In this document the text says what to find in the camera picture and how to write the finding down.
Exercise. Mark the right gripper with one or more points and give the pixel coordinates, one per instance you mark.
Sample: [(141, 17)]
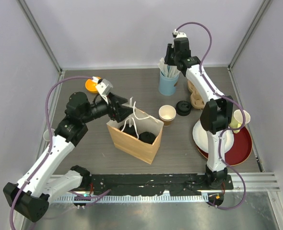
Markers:
[(169, 49)]

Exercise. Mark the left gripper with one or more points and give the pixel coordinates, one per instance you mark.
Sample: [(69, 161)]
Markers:
[(121, 111)]

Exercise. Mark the black coffee cup lid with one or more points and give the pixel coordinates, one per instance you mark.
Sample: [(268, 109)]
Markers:
[(130, 130)]

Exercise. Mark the cardboard cup carrier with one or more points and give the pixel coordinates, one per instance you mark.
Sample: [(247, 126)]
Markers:
[(195, 98)]

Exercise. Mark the stack of paper cups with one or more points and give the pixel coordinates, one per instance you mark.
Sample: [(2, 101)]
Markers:
[(167, 114)]

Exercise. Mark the brown paper bag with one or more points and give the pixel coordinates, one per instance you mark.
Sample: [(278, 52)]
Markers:
[(138, 135)]

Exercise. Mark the black lid stack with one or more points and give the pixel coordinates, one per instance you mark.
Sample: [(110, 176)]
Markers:
[(183, 108)]

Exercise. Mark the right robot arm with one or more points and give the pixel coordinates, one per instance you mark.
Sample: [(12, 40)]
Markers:
[(217, 112)]

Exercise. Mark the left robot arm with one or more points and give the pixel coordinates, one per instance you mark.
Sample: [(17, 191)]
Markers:
[(32, 194)]

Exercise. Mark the white wrapped straws bundle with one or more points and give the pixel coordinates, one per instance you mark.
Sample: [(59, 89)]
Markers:
[(166, 70)]

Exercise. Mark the orange bowl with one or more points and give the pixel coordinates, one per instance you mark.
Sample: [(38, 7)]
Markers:
[(91, 84)]

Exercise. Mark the blue straw holder cup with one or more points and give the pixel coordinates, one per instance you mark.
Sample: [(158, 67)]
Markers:
[(167, 86)]

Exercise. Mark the pink mug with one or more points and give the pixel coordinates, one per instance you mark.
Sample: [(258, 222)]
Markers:
[(46, 135)]

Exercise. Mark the white paper plate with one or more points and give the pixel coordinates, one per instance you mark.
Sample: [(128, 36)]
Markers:
[(201, 139)]

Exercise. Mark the yellow-green mug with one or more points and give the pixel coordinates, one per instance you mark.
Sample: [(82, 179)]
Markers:
[(237, 119)]

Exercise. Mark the red round tray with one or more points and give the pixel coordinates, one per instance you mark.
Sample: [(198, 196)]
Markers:
[(240, 150)]

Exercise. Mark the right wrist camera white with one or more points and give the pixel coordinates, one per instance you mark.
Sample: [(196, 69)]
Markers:
[(178, 34)]

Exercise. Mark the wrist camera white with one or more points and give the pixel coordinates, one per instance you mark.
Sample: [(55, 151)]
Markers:
[(178, 34), (103, 87)]

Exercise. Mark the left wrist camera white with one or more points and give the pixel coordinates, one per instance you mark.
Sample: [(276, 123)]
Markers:
[(103, 87)]

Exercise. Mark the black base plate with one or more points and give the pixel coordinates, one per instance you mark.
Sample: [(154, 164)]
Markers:
[(178, 184)]

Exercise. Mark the aluminium front rail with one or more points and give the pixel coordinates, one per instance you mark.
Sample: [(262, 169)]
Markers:
[(247, 182)]

